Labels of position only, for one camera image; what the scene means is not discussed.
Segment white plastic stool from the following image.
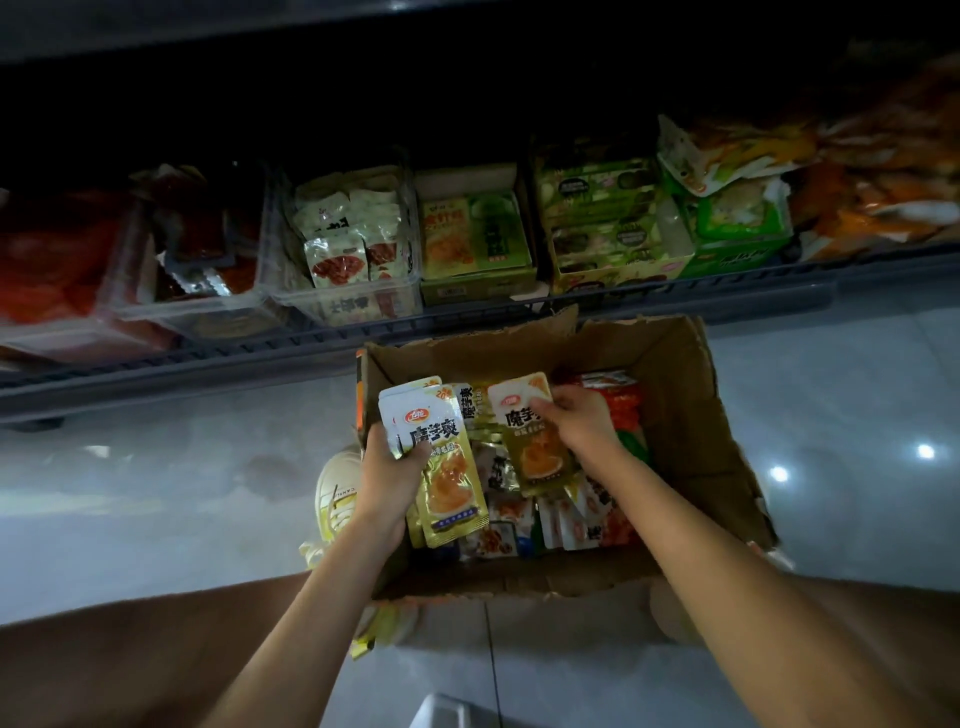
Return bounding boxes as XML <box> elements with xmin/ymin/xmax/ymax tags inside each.
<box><xmin>408</xmin><ymin>693</ymin><xmax>497</xmax><ymax>728</ymax></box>

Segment person's left hand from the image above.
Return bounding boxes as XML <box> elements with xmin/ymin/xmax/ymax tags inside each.
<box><xmin>352</xmin><ymin>424</ymin><xmax>437</xmax><ymax>549</ymax></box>

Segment pile of red snack packets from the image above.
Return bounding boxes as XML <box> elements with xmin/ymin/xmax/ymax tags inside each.
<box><xmin>0</xmin><ymin>195</ymin><xmax>137</xmax><ymax>324</ymax></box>

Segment person's right shoe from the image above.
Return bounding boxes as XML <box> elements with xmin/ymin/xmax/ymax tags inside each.
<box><xmin>648</xmin><ymin>547</ymin><xmax>797</xmax><ymax>647</ymax></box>

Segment pile of orange yellow packets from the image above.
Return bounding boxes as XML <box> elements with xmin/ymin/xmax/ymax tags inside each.
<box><xmin>657</xmin><ymin>67</ymin><xmax>960</xmax><ymax>264</ymax></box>

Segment person's shoe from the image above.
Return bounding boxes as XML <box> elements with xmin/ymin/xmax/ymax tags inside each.
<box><xmin>297</xmin><ymin>447</ymin><xmax>422</xmax><ymax>659</ymax></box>
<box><xmin>648</xmin><ymin>547</ymin><xmax>797</xmax><ymax>647</ymax></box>

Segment person's left forearm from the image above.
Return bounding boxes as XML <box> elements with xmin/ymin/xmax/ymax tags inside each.
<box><xmin>202</xmin><ymin>525</ymin><xmax>414</xmax><ymax>728</ymax></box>

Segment person's right hand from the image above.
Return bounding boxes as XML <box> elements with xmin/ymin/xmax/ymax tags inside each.
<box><xmin>532</xmin><ymin>382</ymin><xmax>639</xmax><ymax>485</ymax></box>

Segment person's leg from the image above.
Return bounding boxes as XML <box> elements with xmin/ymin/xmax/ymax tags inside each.
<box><xmin>0</xmin><ymin>573</ymin><xmax>309</xmax><ymax>728</ymax></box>
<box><xmin>795</xmin><ymin>577</ymin><xmax>960</xmax><ymax>728</ymax></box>

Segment person's left leg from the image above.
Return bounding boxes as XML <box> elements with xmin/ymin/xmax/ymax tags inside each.
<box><xmin>0</xmin><ymin>573</ymin><xmax>309</xmax><ymax>728</ymax></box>

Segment green orange display carton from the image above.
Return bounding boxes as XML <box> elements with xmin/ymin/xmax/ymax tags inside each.
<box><xmin>415</xmin><ymin>165</ymin><xmax>542</xmax><ymax>306</ymax></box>

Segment person's right leg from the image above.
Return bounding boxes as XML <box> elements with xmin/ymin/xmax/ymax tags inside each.
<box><xmin>795</xmin><ymin>577</ymin><xmax>960</xmax><ymax>728</ymax></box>

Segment green snack packets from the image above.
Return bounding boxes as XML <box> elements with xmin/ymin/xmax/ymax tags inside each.
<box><xmin>667</xmin><ymin>172</ymin><xmax>797</xmax><ymax>279</ymax></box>

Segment clear plastic tray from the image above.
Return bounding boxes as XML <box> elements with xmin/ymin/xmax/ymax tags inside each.
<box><xmin>0</xmin><ymin>187</ymin><xmax>174</xmax><ymax>369</ymax></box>
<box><xmin>120</xmin><ymin>165</ymin><xmax>294</xmax><ymax>339</ymax></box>
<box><xmin>270</xmin><ymin>165</ymin><xmax>426</xmax><ymax>329</ymax></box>

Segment grey metal store shelf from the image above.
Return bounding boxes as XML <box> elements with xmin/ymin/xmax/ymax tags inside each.
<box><xmin>0</xmin><ymin>0</ymin><xmax>960</xmax><ymax>429</ymax></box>

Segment person's right forearm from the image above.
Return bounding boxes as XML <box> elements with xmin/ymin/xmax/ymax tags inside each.
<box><xmin>592</xmin><ymin>457</ymin><xmax>954</xmax><ymax>728</ymax></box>

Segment brown cardboard box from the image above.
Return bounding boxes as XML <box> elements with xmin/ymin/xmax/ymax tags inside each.
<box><xmin>355</xmin><ymin>307</ymin><xmax>782</xmax><ymax>602</ymax></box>

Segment handful of tan white-top packets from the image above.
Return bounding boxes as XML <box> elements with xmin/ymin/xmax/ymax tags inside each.
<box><xmin>378</xmin><ymin>375</ymin><xmax>491</xmax><ymax>549</ymax></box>

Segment person's left shoe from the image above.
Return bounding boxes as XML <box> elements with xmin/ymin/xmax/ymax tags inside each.
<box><xmin>297</xmin><ymin>447</ymin><xmax>422</xmax><ymax>659</ymax></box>

